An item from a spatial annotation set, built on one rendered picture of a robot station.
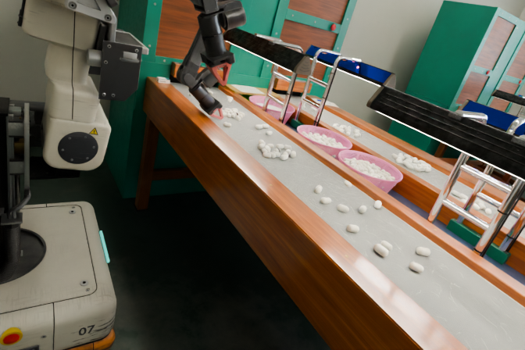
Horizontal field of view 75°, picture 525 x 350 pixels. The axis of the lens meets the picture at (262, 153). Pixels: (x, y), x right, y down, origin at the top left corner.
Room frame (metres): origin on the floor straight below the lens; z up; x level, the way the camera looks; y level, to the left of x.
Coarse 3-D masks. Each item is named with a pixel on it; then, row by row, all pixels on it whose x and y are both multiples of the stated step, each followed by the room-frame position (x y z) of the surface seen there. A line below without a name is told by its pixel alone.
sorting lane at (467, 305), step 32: (192, 96) 1.67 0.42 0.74; (224, 96) 1.85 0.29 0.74; (224, 128) 1.34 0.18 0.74; (288, 160) 1.19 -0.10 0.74; (320, 192) 1.00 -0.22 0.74; (352, 192) 1.07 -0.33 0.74; (352, 224) 0.85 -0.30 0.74; (384, 224) 0.91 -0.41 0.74; (384, 256) 0.74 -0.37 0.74; (416, 256) 0.78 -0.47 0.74; (448, 256) 0.83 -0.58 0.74; (416, 288) 0.65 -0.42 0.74; (448, 288) 0.68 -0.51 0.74; (480, 288) 0.72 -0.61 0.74; (448, 320) 0.57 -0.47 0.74; (480, 320) 0.60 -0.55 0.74; (512, 320) 0.63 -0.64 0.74
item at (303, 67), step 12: (228, 36) 1.73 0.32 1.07; (240, 36) 1.67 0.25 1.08; (252, 48) 1.54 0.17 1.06; (264, 48) 1.50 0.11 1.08; (276, 48) 1.45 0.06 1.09; (288, 48) 1.41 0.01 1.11; (276, 60) 1.40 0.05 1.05; (288, 60) 1.36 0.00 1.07; (300, 60) 1.32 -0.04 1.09; (300, 72) 1.31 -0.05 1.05
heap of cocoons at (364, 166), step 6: (348, 162) 1.35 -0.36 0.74; (354, 162) 1.36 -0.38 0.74; (360, 162) 1.40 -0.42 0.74; (366, 162) 1.41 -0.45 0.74; (354, 168) 1.30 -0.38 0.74; (360, 168) 1.32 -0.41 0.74; (366, 168) 1.36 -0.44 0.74; (372, 168) 1.37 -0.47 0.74; (378, 168) 1.39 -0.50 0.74; (372, 174) 1.28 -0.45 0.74; (378, 174) 1.31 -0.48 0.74; (384, 174) 1.32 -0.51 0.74; (390, 174) 1.34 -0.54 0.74
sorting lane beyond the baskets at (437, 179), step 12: (324, 120) 1.94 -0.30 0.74; (336, 120) 2.02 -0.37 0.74; (360, 132) 1.91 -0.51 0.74; (372, 144) 1.73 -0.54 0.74; (384, 144) 1.80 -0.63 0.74; (384, 156) 1.58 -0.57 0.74; (432, 168) 1.61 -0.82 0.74; (432, 180) 1.42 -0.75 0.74; (444, 180) 1.47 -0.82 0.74; (468, 192) 1.40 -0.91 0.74; (492, 216) 1.20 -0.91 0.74
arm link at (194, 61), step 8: (224, 0) 1.37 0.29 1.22; (200, 32) 1.33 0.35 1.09; (200, 40) 1.32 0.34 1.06; (192, 48) 1.31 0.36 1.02; (200, 48) 1.32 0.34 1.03; (192, 56) 1.30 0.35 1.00; (200, 56) 1.32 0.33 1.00; (184, 64) 1.29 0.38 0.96; (192, 64) 1.30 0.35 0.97; (200, 64) 1.32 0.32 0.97; (184, 72) 1.28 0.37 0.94; (192, 72) 1.30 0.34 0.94
